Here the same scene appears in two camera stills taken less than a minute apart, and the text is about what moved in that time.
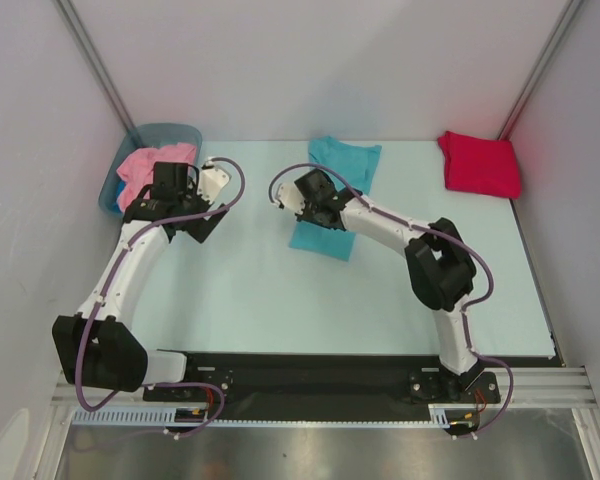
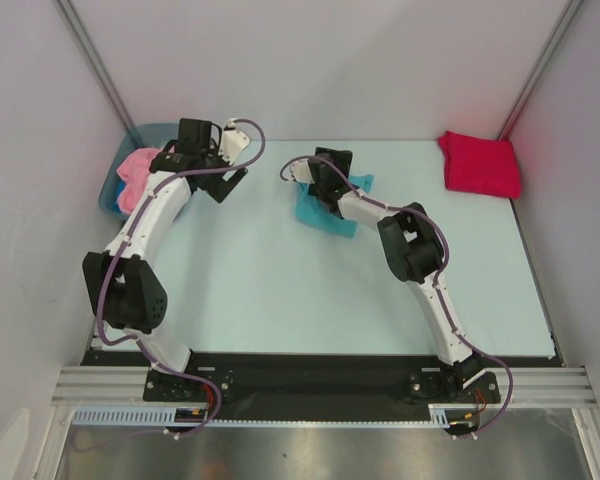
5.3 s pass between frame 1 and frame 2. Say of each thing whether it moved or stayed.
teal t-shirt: moved
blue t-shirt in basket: stayed
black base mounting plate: stayed
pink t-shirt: stayed
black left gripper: moved
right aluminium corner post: stayed
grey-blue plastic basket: stayed
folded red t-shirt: stayed
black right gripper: moved
